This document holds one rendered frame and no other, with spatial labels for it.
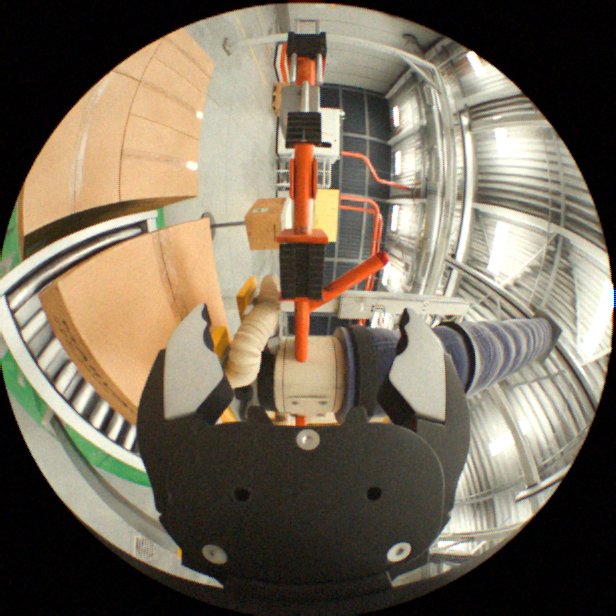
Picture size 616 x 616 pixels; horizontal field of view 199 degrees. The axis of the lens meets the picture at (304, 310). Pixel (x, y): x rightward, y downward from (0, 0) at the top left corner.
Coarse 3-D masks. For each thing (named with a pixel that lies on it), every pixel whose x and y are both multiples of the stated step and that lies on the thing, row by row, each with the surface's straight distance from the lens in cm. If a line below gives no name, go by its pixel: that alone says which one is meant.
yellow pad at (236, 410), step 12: (216, 336) 26; (228, 336) 28; (216, 348) 25; (228, 348) 27; (240, 396) 30; (252, 396) 31; (228, 408) 30; (240, 408) 34; (228, 420) 31; (240, 420) 34
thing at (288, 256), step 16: (288, 240) 20; (304, 240) 20; (320, 240) 20; (288, 256) 20; (304, 256) 21; (320, 256) 20; (288, 272) 21; (304, 272) 21; (320, 272) 21; (288, 288) 21; (304, 288) 22; (320, 288) 21
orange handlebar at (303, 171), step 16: (304, 64) 31; (304, 80) 28; (304, 160) 22; (304, 176) 21; (304, 192) 21; (304, 208) 21; (304, 224) 21; (304, 304) 25; (304, 320) 26; (304, 336) 28; (304, 352) 30; (304, 416) 39
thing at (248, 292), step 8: (248, 280) 41; (256, 280) 43; (248, 288) 38; (256, 288) 43; (240, 296) 35; (248, 296) 37; (256, 296) 41; (240, 304) 36; (248, 304) 37; (240, 312) 37; (240, 320) 38
